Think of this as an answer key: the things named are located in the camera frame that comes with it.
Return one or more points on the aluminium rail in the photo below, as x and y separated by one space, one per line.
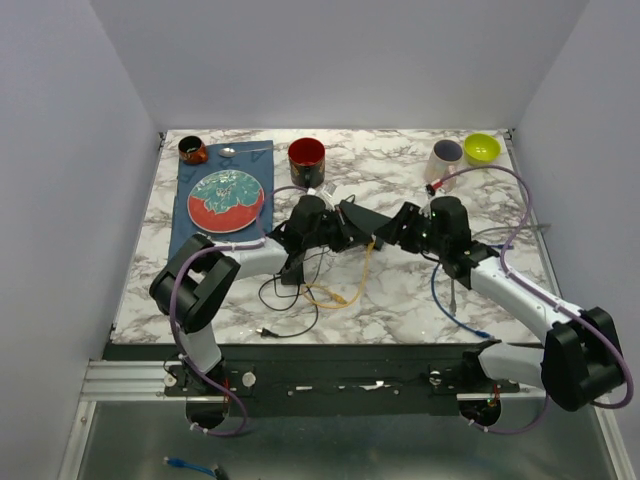
119 381

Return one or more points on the small brown cup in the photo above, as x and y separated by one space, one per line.
192 150

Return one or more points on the silver spoon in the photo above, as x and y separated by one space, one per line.
229 152

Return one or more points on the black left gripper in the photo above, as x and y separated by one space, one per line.
341 242

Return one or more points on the lime green bowl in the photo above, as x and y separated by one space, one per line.
481 149

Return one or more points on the black mounting base plate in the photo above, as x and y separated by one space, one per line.
267 381

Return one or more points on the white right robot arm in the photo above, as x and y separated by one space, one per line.
581 359

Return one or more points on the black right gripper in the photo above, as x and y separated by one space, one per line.
408 214

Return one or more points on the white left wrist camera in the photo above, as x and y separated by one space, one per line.
325 192

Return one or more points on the red and teal plate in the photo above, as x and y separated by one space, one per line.
225 202

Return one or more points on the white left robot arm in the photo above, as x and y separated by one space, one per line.
192 286

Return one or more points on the black mug red inside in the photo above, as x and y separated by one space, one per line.
306 158

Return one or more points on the pink mug purple inside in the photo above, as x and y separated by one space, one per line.
443 160

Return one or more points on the black network switch box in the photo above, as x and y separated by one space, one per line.
361 223

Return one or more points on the blue placemat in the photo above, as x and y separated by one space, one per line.
260 165

